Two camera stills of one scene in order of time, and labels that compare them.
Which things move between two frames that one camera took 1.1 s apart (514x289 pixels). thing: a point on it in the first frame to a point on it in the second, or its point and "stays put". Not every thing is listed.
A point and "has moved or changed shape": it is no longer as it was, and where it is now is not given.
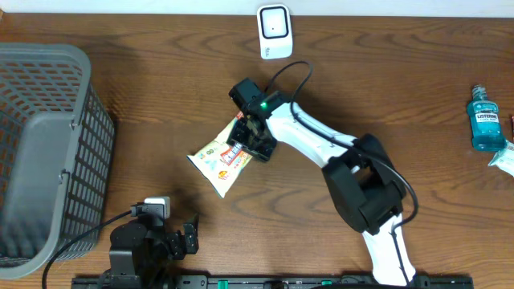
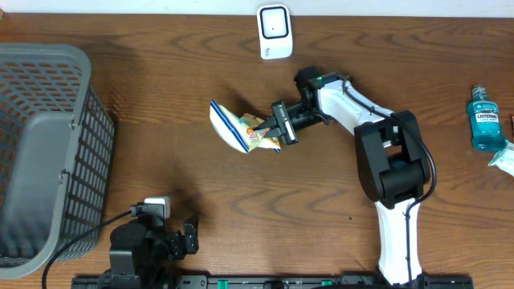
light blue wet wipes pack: (504, 158) stays put
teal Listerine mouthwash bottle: (485, 121) stays put
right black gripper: (260, 152) to (283, 127)
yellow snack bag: (221, 163) has moved or changed shape
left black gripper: (177, 248) stays put
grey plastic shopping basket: (57, 142) stays put
